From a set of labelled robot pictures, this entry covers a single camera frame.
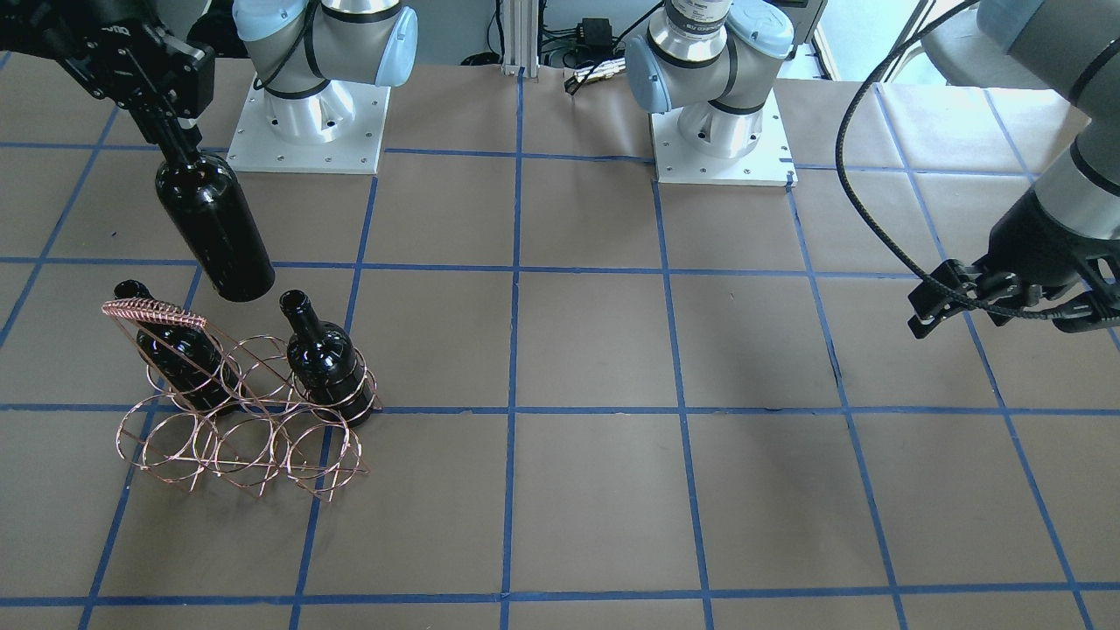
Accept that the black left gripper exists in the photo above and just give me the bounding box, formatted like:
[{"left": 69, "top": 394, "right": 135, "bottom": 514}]
[{"left": 932, "top": 197, "right": 1119, "bottom": 333}]

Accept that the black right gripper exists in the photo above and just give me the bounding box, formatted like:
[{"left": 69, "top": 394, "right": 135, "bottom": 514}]
[{"left": 52, "top": 24, "right": 215, "bottom": 163}]

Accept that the dark wine bottle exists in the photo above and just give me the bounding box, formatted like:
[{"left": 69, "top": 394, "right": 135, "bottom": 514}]
[{"left": 155, "top": 152, "right": 276, "bottom": 303}]

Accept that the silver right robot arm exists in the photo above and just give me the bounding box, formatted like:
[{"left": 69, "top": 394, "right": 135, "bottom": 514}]
[{"left": 3, "top": 1, "right": 417, "bottom": 164}]

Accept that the dark bottle in basket corner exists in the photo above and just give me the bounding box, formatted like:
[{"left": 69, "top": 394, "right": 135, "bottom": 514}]
[{"left": 279, "top": 290, "right": 375, "bottom": 428}]

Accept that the black power adapter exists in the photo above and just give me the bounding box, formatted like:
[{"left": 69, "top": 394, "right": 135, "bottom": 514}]
[{"left": 576, "top": 17, "right": 613, "bottom": 53}]

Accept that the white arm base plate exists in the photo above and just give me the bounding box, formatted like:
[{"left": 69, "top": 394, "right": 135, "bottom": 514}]
[
  {"left": 227, "top": 82, "right": 392, "bottom": 175},
  {"left": 651, "top": 91, "right": 799, "bottom": 187}
]

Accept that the dark bottle under basket handle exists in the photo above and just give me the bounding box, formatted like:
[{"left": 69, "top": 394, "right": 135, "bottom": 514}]
[{"left": 136, "top": 322, "right": 235, "bottom": 417}]

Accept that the copper wire wine basket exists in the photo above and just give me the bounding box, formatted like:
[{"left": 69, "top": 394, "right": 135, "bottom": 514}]
[{"left": 101, "top": 297, "right": 382, "bottom": 501}]

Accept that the aluminium frame post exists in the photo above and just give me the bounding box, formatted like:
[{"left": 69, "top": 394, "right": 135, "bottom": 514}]
[{"left": 500, "top": 1, "right": 541, "bottom": 80}]

